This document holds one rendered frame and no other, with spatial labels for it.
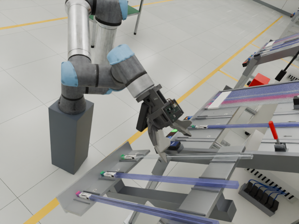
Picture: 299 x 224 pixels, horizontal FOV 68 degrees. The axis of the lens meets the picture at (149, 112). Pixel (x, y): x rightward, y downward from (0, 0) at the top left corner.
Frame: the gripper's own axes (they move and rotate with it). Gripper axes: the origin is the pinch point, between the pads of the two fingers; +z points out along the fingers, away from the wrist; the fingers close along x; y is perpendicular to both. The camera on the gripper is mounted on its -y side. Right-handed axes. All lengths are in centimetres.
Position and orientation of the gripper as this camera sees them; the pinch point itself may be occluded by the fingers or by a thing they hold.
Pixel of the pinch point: (178, 149)
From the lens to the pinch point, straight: 70.0
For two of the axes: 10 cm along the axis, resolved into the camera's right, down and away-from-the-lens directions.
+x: 5.9, -4.2, 6.9
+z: 5.6, 8.3, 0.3
